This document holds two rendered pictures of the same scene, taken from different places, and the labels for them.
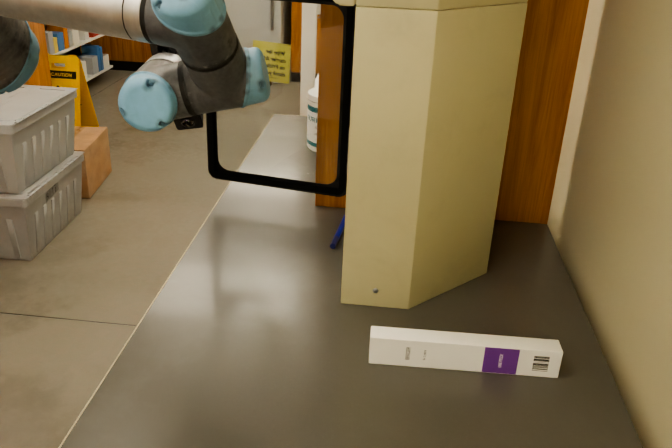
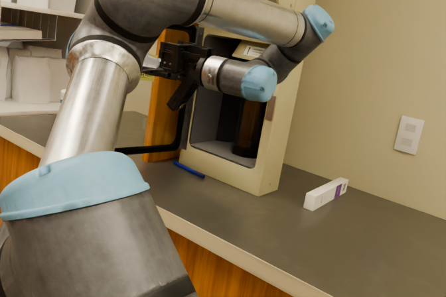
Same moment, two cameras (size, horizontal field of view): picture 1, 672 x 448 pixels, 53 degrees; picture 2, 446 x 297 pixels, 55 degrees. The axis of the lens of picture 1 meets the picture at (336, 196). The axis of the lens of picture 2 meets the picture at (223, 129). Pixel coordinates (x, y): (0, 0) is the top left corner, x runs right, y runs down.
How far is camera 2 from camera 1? 1.15 m
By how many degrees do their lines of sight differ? 57
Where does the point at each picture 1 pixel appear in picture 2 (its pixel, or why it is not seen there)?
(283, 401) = (328, 235)
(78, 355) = not seen: outside the picture
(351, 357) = (304, 212)
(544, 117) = not seen: hidden behind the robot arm
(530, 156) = not seen: hidden behind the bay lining
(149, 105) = (271, 85)
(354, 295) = (263, 189)
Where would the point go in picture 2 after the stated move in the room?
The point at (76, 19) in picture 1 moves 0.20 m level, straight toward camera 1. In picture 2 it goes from (271, 30) to (381, 48)
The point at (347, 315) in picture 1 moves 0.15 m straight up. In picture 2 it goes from (270, 199) to (280, 150)
